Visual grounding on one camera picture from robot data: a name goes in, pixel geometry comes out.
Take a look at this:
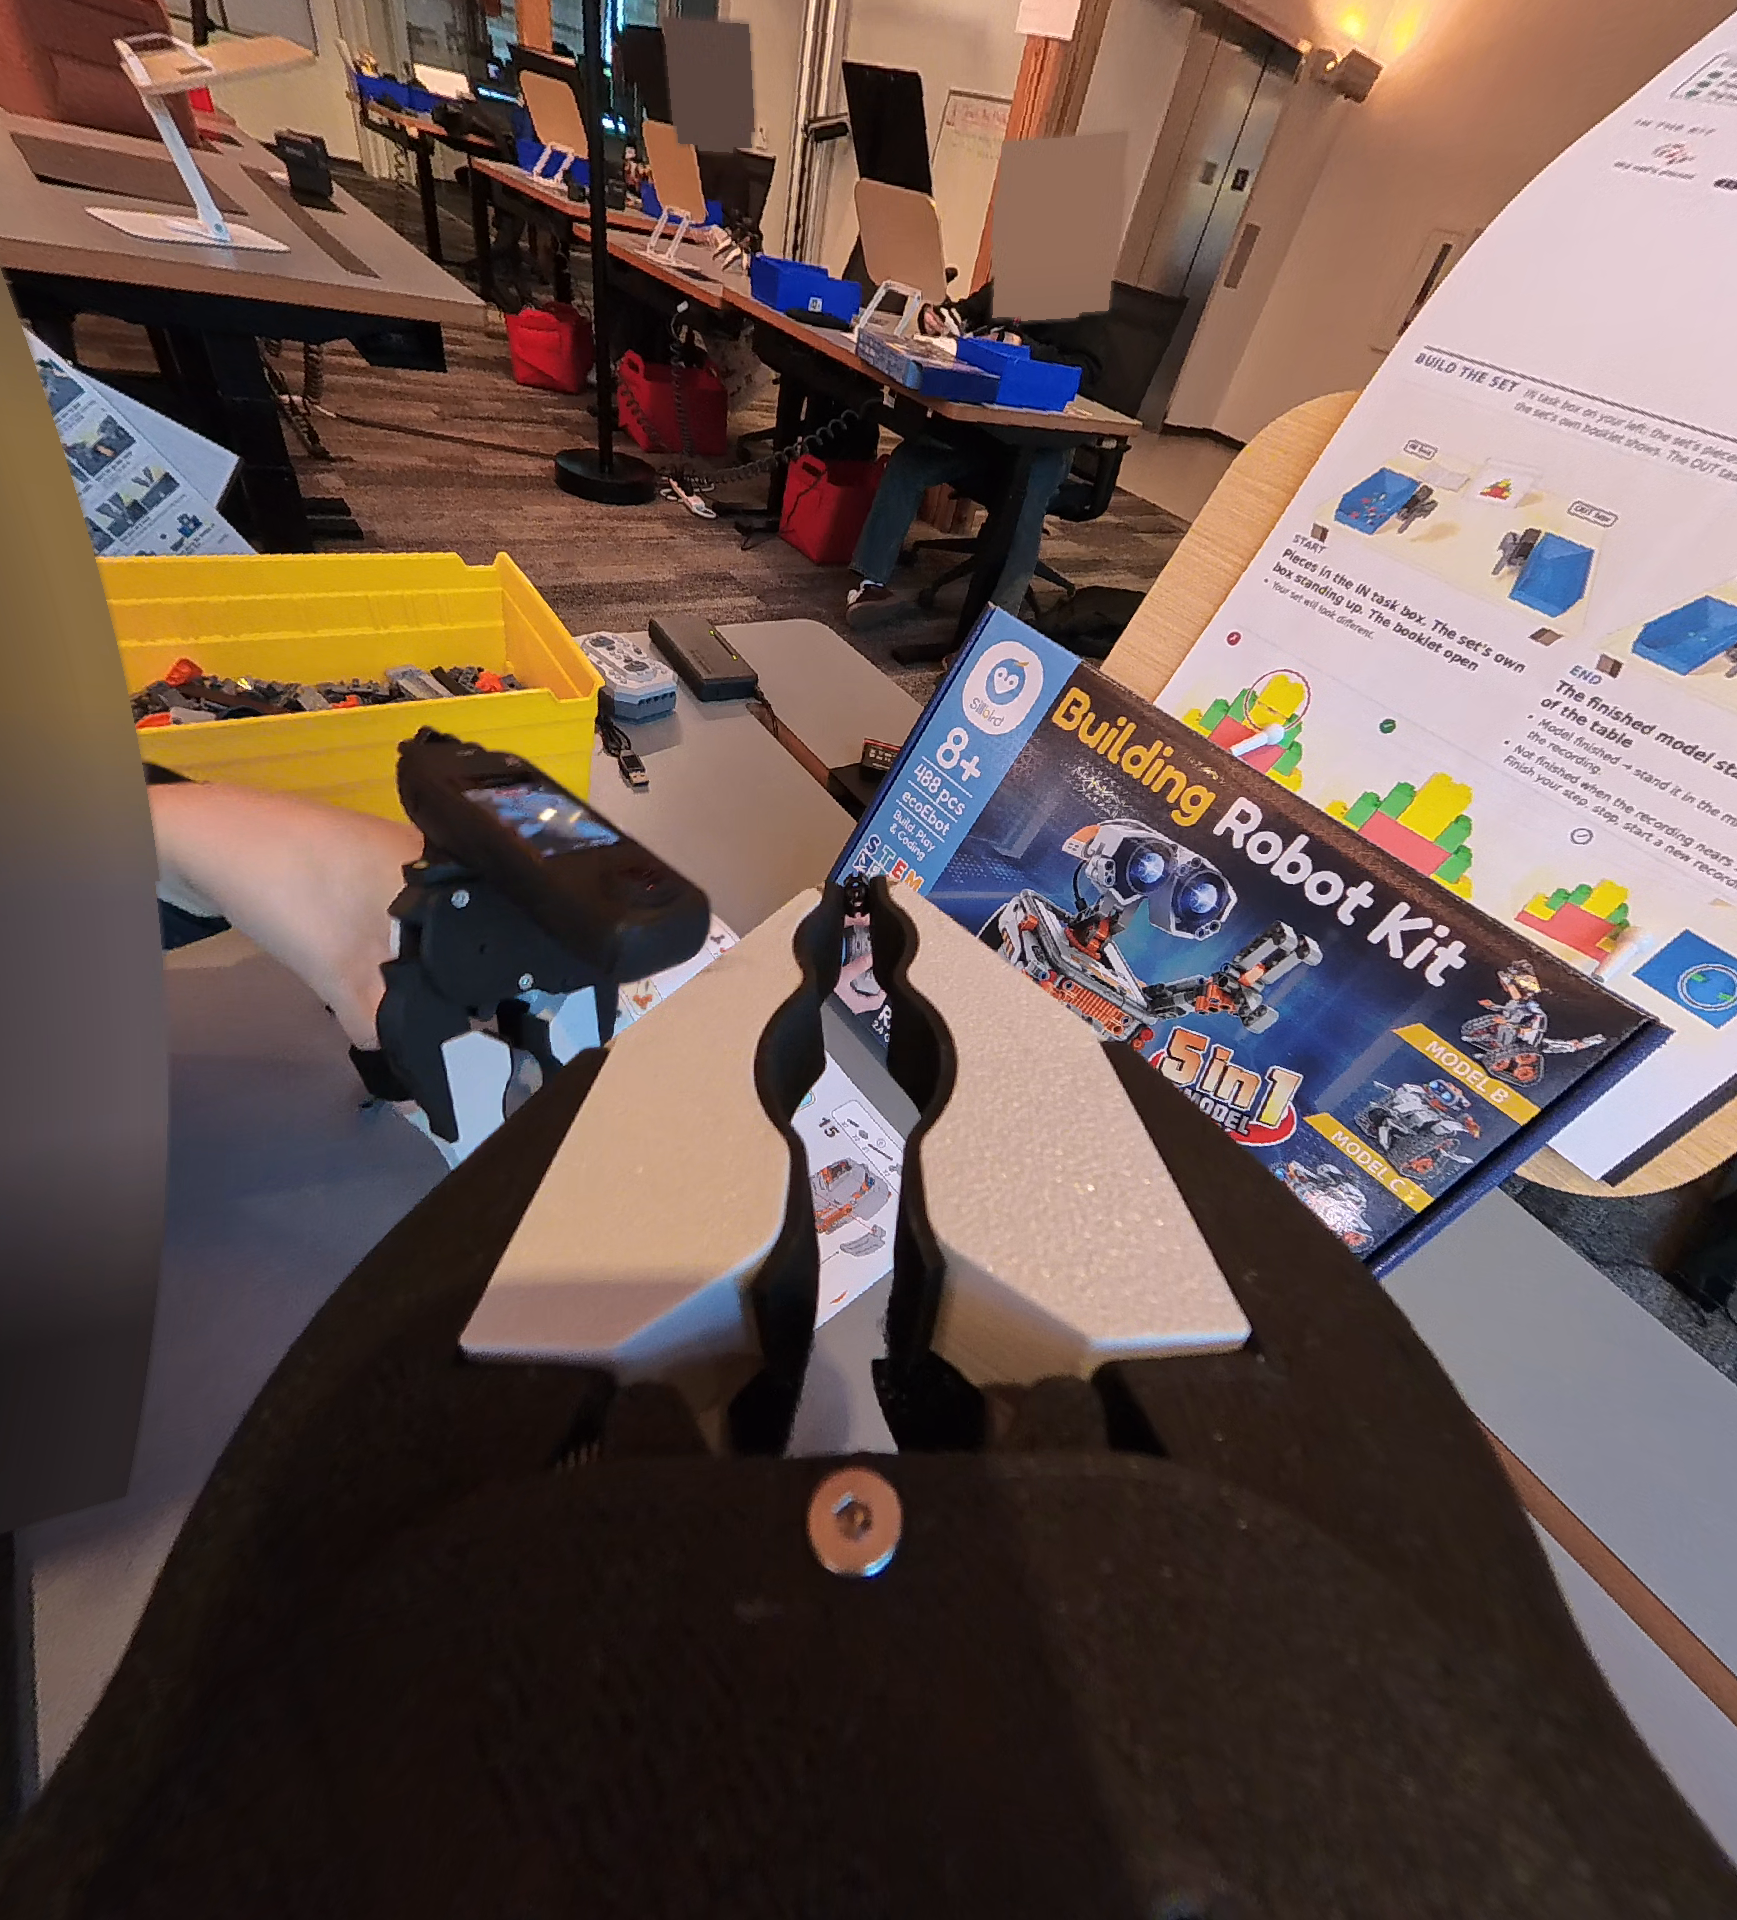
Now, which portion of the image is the red bag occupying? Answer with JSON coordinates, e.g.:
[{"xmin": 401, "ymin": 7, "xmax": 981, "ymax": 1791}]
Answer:
[
  {"xmin": 617, "ymin": 352, "xmax": 730, "ymax": 457},
  {"xmin": 505, "ymin": 305, "xmax": 596, "ymax": 397},
  {"xmin": 779, "ymin": 454, "xmax": 884, "ymax": 564}
]

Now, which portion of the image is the black desk mat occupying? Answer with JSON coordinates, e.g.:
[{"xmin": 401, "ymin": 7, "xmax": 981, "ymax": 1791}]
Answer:
[{"xmin": 11, "ymin": 132, "xmax": 246, "ymax": 216}]

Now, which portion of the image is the row of wood-edged desks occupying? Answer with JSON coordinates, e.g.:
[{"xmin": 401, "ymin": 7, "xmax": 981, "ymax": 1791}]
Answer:
[{"xmin": 471, "ymin": 157, "xmax": 1143, "ymax": 663}]

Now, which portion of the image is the yellow plastic bin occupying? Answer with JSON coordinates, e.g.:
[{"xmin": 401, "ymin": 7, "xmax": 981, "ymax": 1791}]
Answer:
[{"xmin": 100, "ymin": 552, "xmax": 604, "ymax": 824}]

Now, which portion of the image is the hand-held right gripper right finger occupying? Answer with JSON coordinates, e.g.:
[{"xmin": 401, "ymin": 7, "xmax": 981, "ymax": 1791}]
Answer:
[{"xmin": 868, "ymin": 876, "xmax": 1254, "ymax": 1451}]

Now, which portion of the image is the wall whiteboard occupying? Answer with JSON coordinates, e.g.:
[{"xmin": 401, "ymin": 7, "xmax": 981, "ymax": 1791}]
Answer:
[{"xmin": 940, "ymin": 90, "xmax": 1014, "ymax": 190}]

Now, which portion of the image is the blue plastic bin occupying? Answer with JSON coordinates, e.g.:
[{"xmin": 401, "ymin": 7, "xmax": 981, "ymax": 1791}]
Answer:
[
  {"xmin": 952, "ymin": 336, "xmax": 1082, "ymax": 410},
  {"xmin": 748, "ymin": 252, "xmax": 865, "ymax": 330}
]

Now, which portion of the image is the black power bank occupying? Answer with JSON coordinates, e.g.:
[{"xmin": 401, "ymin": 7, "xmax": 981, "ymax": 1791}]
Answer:
[{"xmin": 647, "ymin": 612, "xmax": 764, "ymax": 705}]

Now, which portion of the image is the printed picture leaflet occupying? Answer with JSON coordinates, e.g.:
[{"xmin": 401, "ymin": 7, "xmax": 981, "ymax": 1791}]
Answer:
[{"xmin": 25, "ymin": 330, "xmax": 259, "ymax": 561}]

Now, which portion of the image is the white instruction sheet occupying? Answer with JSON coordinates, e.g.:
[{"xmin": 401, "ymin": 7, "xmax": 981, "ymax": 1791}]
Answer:
[{"xmin": 1153, "ymin": 0, "xmax": 1737, "ymax": 1189}]

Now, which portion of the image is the brown bag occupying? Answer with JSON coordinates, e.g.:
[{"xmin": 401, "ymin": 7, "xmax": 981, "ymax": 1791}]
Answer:
[{"xmin": 0, "ymin": 0, "xmax": 210, "ymax": 111}]

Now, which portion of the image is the grey battery hub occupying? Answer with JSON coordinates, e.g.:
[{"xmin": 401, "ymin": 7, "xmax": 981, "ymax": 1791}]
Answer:
[{"xmin": 575, "ymin": 631, "xmax": 683, "ymax": 722}]

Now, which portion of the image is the grey background table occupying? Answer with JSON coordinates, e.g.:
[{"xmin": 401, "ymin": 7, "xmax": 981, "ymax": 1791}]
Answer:
[{"xmin": 0, "ymin": 53, "xmax": 487, "ymax": 558}]

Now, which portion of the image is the blue robot kit box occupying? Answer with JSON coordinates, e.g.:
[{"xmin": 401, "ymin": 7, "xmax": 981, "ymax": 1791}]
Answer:
[{"xmin": 835, "ymin": 604, "xmax": 1665, "ymax": 1279}]

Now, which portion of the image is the pile of building parts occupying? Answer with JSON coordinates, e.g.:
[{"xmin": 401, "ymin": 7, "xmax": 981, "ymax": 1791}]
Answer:
[{"xmin": 132, "ymin": 657, "xmax": 533, "ymax": 733}]

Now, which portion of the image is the black monitor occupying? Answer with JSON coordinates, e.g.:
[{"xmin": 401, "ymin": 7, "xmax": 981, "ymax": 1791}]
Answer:
[{"xmin": 841, "ymin": 62, "xmax": 935, "ymax": 199}]

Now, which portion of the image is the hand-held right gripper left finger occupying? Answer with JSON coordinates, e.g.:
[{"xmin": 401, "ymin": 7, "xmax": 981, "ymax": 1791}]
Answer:
[{"xmin": 461, "ymin": 885, "xmax": 853, "ymax": 1455}]

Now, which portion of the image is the white tablet stand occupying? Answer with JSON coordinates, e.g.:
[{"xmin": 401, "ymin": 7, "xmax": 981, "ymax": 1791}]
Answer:
[{"xmin": 84, "ymin": 30, "xmax": 318, "ymax": 255}]

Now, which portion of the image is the person's left hand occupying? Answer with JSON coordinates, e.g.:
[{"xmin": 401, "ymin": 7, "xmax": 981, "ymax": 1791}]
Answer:
[{"xmin": 151, "ymin": 782, "xmax": 421, "ymax": 1049}]

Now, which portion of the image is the black pole stand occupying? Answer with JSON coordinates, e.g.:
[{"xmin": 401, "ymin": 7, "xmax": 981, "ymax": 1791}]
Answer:
[{"xmin": 557, "ymin": 0, "xmax": 656, "ymax": 506}]

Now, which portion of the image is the flat blue box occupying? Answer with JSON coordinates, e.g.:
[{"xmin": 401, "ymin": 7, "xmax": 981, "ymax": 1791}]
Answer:
[{"xmin": 853, "ymin": 327, "xmax": 993, "ymax": 401}]

